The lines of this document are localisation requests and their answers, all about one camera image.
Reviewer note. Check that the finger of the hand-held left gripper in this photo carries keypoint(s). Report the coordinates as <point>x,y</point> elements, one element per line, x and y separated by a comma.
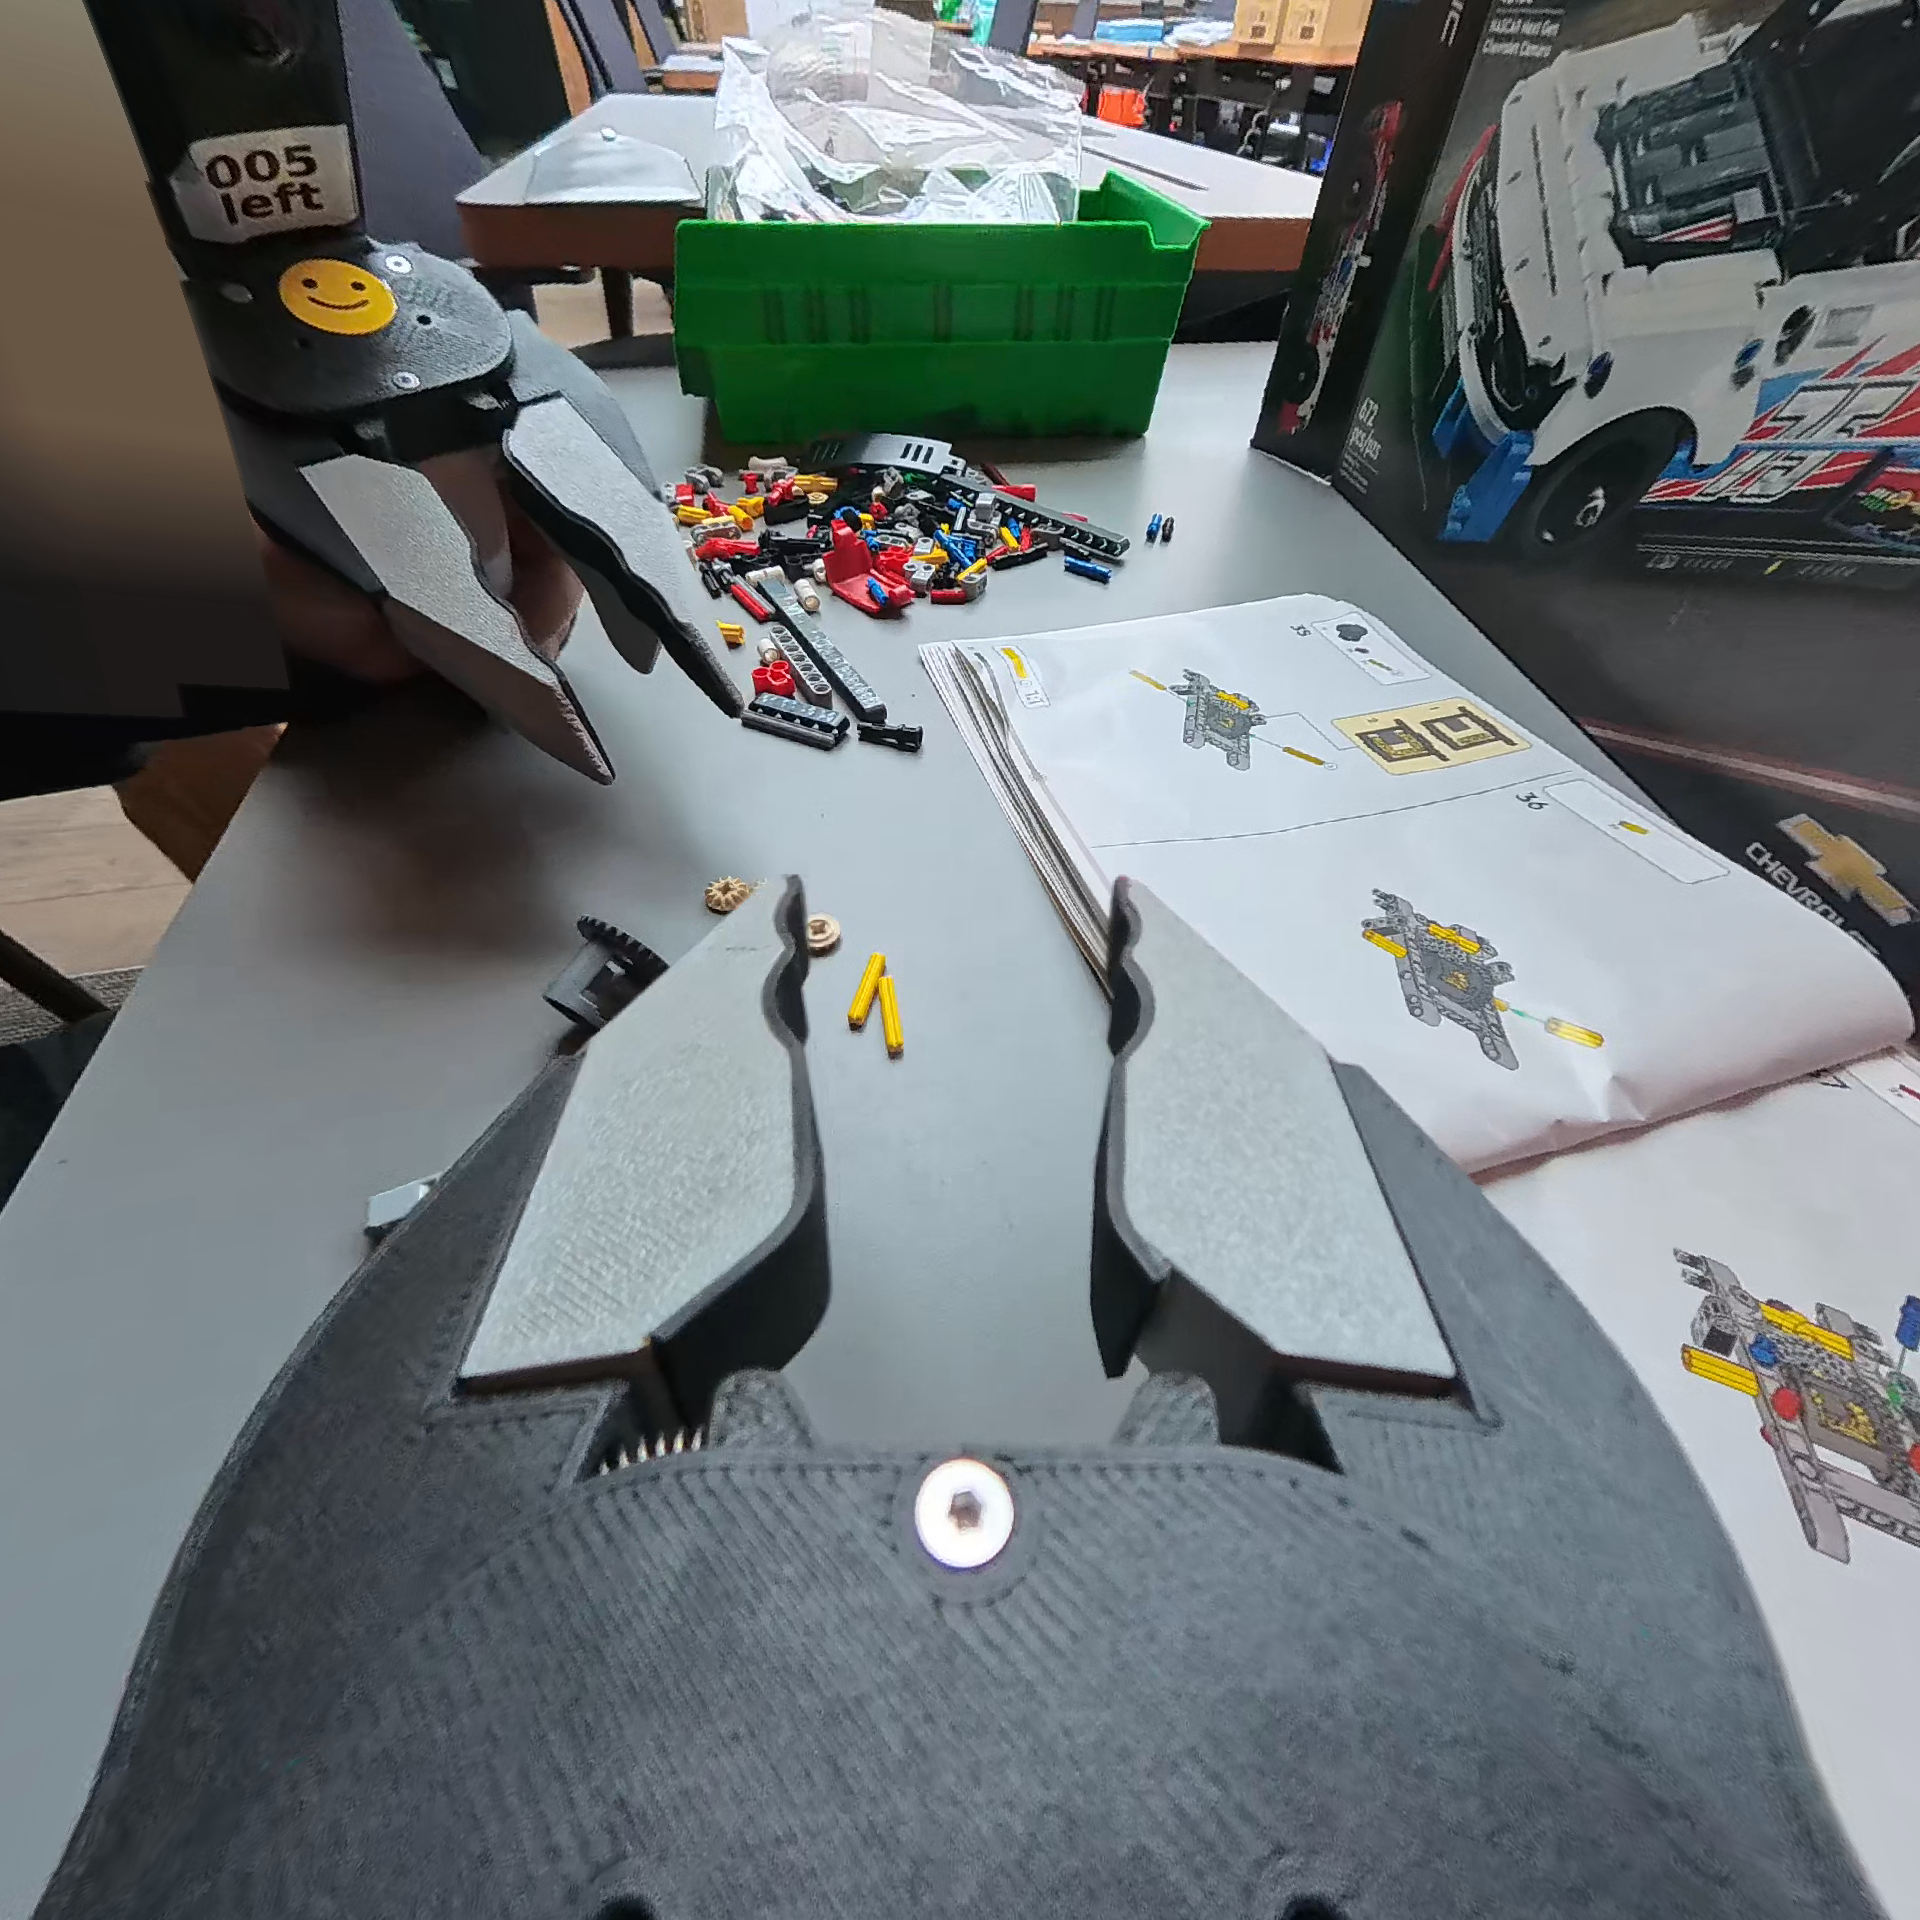
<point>599,482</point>
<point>422,556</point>

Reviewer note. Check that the black ribbed block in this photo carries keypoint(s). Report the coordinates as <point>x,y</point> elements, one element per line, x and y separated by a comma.
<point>797,721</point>

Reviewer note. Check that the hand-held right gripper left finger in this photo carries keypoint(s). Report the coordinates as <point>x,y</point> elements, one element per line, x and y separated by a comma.
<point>661,1201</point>

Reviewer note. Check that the long dark grey beam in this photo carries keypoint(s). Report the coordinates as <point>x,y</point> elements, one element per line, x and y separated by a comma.
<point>840,668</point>
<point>1072,530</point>

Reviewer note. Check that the tan bevel gear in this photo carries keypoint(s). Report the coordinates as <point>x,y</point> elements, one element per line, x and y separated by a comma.
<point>728,895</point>

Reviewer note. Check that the red cross connector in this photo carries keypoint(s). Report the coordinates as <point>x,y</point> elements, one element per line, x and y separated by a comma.
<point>774,678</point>

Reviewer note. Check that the race car set box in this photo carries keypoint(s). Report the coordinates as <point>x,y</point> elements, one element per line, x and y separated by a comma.
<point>1650,662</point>

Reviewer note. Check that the person's left forearm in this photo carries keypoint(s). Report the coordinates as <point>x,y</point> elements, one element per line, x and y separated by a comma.
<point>119,743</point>

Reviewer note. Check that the pile of small building pieces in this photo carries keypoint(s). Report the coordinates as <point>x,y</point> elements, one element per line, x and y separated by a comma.
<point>901,540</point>

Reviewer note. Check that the yellow axle pin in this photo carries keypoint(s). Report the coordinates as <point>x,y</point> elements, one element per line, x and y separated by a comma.
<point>868,991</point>
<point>893,1019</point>

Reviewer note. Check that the light grey holed liftarm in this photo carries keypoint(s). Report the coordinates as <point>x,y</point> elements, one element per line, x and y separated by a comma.
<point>802,675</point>

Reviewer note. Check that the black gear housing piece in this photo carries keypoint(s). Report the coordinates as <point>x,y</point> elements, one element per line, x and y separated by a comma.
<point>599,967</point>

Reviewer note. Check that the green storage bin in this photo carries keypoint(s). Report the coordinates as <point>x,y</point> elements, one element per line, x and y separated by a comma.
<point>932,361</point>

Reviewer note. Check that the person's left hand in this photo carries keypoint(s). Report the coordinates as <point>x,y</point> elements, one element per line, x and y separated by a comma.
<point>518,571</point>

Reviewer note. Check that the red panel piece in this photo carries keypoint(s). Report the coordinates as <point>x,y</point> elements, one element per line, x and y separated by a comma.
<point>855,579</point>

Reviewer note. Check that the white instruction booklet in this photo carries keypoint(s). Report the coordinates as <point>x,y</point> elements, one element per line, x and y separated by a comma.
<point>1277,780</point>

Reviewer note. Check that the clear plastic bags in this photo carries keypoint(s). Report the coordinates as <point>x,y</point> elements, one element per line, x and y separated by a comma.
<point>901,121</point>

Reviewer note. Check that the black vented panel piece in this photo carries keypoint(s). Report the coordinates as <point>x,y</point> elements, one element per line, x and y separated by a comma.
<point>886,451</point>

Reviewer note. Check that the light grey frame assembly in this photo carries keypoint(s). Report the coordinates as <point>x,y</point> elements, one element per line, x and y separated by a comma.
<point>398,1209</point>

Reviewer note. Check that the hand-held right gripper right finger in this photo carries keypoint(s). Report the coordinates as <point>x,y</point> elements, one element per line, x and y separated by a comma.
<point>1277,1214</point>

